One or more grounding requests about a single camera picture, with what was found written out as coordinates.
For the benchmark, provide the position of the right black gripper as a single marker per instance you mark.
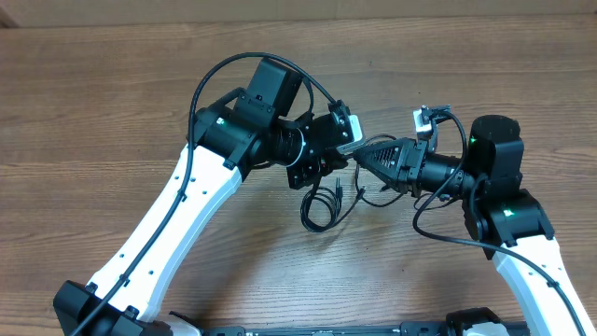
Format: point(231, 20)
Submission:
point(409, 153)

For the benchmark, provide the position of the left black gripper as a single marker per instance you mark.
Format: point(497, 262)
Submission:
point(318, 164)

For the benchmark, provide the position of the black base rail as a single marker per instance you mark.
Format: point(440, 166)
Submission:
point(409, 328)

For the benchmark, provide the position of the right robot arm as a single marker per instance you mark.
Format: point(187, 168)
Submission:
point(503, 219)

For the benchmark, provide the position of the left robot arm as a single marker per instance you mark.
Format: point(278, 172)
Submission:
point(244, 130)

